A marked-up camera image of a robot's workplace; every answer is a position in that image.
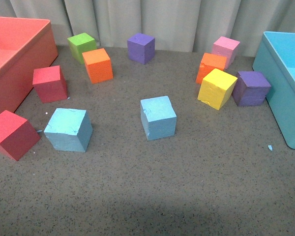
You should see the red foam block lower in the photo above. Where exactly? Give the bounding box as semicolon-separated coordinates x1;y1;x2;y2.
0;110;40;161

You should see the yellow foam block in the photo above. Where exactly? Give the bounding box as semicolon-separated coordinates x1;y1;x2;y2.
197;68;237;110

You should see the green foam block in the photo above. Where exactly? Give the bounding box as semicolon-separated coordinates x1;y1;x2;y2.
67;33;97;64

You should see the red foam block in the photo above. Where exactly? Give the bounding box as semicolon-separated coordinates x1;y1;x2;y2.
32;65;68;103
0;110;40;161

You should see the grey curtain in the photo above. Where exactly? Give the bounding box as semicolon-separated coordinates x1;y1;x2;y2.
0;0;295;57

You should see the orange foam block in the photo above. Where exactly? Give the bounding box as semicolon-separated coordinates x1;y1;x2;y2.
196;53;227;84
82;48;114;84

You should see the purple foam block right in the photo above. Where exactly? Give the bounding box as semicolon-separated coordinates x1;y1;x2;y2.
232;71;271;106

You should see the orange foam block left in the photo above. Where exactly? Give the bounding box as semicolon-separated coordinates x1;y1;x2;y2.
82;48;114;84

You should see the purple foam block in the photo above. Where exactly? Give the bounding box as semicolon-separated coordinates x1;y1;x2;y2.
127;33;155;64
232;71;271;106

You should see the red plastic bin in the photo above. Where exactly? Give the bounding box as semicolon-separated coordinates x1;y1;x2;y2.
0;17;58;113

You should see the red foam block upper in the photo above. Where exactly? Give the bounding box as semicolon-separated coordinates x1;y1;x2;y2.
32;65;68;103

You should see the pink foam block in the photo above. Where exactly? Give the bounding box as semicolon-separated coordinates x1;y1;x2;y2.
211;36;240;69

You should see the light blue plastic bin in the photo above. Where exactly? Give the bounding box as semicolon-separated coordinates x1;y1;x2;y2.
253;31;295;149

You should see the purple foam block back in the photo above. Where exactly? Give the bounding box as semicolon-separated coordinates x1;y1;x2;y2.
127;33;155;64

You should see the orange foam block right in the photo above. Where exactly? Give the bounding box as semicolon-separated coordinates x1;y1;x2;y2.
196;53;227;84

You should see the light blue foam block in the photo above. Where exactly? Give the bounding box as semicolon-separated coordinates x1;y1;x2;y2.
140;96;177;141
44;108;93;152

